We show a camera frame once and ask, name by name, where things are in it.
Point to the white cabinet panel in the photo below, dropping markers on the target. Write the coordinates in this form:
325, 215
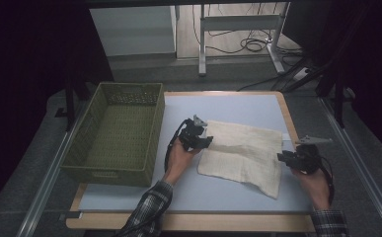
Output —
132, 31

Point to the dark curtain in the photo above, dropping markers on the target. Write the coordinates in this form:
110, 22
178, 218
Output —
369, 49
30, 65

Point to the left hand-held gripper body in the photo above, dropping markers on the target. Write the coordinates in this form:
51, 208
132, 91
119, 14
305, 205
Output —
191, 135

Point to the white metal desk frame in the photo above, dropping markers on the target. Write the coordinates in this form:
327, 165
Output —
239, 23

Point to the green plastic basket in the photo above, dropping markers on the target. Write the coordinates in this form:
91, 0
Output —
119, 138

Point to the aluminium floor rail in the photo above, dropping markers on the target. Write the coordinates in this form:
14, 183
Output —
359, 164
47, 184

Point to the white power strip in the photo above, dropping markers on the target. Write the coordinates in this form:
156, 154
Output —
301, 74

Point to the cream white towel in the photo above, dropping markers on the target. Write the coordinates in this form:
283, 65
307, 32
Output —
244, 154

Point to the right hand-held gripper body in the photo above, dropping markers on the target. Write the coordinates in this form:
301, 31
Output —
308, 158

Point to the wooden table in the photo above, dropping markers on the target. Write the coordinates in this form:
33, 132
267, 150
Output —
211, 222

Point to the black metal stand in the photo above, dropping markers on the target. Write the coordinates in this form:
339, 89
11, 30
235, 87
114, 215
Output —
69, 105

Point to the person's right hand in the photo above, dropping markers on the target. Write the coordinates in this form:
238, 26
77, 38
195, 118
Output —
317, 187

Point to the black tripod stand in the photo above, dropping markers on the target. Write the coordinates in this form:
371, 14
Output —
338, 98

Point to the person's left hand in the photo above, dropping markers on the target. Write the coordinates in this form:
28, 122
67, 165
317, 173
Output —
178, 161

